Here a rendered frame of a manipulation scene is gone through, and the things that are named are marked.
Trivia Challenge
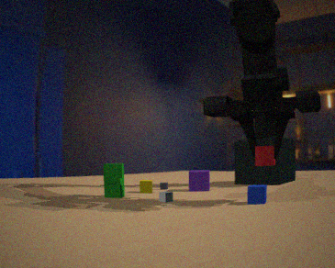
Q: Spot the red block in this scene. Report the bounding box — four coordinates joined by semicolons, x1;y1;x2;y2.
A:
255;146;275;166

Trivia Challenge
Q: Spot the yellow block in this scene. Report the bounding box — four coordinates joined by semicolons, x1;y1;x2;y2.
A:
140;180;152;194

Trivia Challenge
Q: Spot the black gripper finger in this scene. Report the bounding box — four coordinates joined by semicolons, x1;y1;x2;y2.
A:
230;114;257;160
274;112;296;159

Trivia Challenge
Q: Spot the green block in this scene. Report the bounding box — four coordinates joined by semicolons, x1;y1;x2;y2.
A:
104;163;124;182
104;181;124;198

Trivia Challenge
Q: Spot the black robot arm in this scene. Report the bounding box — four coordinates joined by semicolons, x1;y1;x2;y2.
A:
229;0;290;139

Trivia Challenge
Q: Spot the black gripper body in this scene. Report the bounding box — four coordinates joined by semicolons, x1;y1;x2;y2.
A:
204;57;321;117

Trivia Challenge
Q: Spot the blue block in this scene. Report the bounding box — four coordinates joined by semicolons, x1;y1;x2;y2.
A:
247;184;267;205

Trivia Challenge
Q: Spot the purple cube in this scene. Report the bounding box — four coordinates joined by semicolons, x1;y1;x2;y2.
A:
189;170;210;192

